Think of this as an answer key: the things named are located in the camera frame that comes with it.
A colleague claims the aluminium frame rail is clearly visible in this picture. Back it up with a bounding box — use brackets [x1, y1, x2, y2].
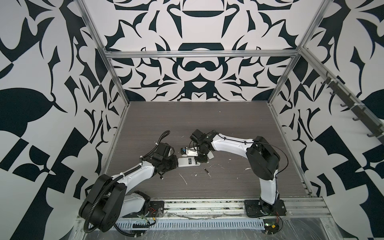
[105, 50, 298, 59]

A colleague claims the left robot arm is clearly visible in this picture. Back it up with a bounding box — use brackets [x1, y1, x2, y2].
[79, 131, 179, 233]

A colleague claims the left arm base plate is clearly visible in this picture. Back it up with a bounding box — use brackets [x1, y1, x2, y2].
[132, 201, 165, 217]

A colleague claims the black wall hook rail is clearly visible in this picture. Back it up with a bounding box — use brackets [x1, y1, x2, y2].
[322, 72, 384, 145]

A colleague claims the white battery cover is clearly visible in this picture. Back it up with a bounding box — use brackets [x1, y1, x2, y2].
[207, 151, 214, 160]

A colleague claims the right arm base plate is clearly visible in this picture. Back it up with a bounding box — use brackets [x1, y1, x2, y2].
[244, 199, 287, 218]

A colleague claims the white slotted cable duct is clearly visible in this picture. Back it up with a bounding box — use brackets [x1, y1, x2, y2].
[116, 219, 265, 231]

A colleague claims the small electronics board right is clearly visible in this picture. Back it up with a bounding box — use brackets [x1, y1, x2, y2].
[263, 218, 284, 235]

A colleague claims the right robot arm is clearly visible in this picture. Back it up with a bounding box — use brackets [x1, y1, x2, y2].
[190, 130, 281, 217]

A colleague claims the white red remote control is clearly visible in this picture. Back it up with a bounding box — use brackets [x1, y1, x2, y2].
[178, 157, 201, 168]

